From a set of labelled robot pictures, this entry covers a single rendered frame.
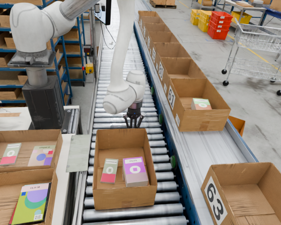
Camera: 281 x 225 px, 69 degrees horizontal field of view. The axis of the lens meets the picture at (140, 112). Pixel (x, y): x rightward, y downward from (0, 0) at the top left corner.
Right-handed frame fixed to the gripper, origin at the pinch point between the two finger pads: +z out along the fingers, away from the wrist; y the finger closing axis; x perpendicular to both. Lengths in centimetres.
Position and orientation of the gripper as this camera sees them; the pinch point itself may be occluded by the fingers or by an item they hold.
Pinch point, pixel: (132, 132)
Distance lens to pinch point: 129.5
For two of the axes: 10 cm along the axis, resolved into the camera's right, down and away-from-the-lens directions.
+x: 1.1, 6.0, -7.9
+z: -0.7, 8.0, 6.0
